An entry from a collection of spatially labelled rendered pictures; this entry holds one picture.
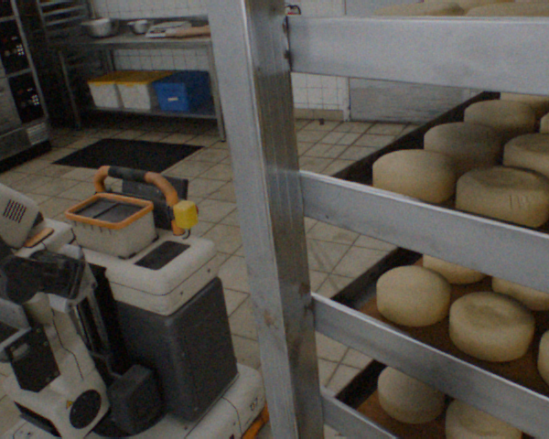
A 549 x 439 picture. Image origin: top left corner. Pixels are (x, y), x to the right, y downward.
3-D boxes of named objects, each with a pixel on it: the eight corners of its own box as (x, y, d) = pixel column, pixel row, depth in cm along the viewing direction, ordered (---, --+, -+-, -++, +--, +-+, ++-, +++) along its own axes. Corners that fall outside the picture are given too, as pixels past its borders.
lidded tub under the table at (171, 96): (155, 110, 525) (149, 82, 513) (183, 96, 561) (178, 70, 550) (188, 112, 508) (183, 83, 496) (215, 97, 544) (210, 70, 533)
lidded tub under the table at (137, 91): (119, 108, 547) (113, 81, 535) (150, 95, 582) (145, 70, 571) (149, 110, 529) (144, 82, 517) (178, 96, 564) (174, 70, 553)
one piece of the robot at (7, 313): (9, 336, 152) (-17, 270, 143) (76, 365, 138) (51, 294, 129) (-46, 373, 141) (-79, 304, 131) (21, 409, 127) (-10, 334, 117)
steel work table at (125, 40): (72, 131, 576) (45, 33, 532) (120, 111, 631) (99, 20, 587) (225, 144, 487) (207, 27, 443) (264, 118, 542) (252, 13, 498)
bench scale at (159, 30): (145, 38, 497) (144, 28, 493) (164, 32, 523) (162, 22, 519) (174, 37, 486) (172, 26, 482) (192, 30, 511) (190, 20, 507)
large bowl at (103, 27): (74, 40, 538) (70, 25, 531) (102, 33, 567) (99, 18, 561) (103, 39, 520) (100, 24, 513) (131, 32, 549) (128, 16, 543)
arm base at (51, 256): (86, 261, 119) (50, 250, 125) (56, 255, 112) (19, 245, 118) (76, 300, 118) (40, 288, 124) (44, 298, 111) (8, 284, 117)
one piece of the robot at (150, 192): (112, 236, 184) (118, 167, 182) (194, 256, 166) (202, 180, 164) (84, 237, 174) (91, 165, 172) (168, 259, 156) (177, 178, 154)
